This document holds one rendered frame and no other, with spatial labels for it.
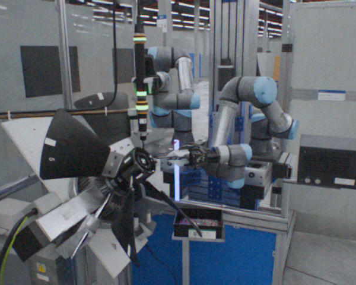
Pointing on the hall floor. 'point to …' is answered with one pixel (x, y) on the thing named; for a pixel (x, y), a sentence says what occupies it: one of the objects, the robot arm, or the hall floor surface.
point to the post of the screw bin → (186, 262)
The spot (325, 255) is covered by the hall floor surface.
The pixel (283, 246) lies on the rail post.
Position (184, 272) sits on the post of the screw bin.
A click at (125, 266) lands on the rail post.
